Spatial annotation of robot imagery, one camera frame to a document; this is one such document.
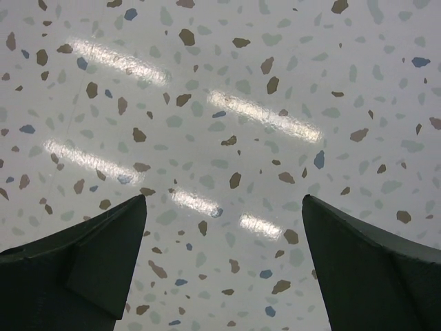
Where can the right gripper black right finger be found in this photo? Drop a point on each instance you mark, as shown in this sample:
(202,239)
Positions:
(371,279)

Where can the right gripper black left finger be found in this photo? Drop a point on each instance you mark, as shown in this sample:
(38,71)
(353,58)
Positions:
(75,279)

